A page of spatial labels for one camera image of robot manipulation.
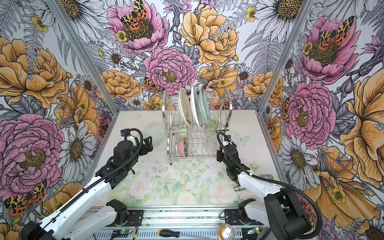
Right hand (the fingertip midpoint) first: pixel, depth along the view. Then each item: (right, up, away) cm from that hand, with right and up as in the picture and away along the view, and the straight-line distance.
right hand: (221, 150), depth 89 cm
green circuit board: (-50, -35, -18) cm, 64 cm away
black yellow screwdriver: (-29, -34, -20) cm, 49 cm away
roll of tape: (-3, -28, -27) cm, 40 cm away
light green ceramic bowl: (-24, +9, +4) cm, 26 cm away
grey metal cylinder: (+7, -19, -8) cm, 22 cm away
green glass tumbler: (-6, +14, +8) cm, 17 cm away
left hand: (-42, +5, -9) cm, 44 cm away
